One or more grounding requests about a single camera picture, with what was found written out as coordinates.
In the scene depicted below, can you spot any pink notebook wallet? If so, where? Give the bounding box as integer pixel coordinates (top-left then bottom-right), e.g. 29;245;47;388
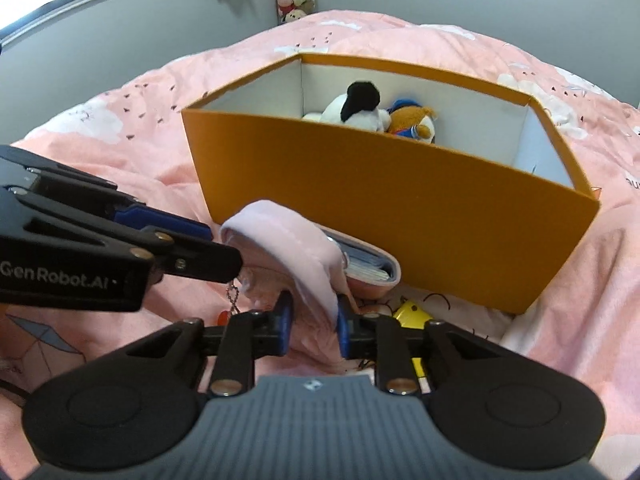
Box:
318;224;401;300

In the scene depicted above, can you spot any pink soft cloth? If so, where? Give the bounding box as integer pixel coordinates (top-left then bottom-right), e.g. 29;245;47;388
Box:
219;200;350;330

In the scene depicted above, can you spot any orange cardboard storage box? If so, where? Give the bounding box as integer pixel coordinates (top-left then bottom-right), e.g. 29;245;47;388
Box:
182;53;600;314

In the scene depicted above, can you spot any pink patterned bed quilt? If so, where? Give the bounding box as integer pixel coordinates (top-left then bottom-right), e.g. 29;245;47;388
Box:
21;11;639;479

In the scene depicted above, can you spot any orange blue plush toy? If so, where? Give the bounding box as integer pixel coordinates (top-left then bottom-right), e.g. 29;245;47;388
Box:
387;99;437;143

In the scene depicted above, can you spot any white black plush dog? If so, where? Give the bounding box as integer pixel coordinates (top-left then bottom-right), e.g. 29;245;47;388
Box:
303;81;390;133

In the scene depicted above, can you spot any keychain with orange charm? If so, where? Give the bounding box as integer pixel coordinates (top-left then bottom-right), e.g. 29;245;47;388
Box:
217;282;240;326

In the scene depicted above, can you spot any small yellow keychain toy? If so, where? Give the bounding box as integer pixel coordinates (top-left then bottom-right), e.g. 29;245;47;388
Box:
391;298;434;378

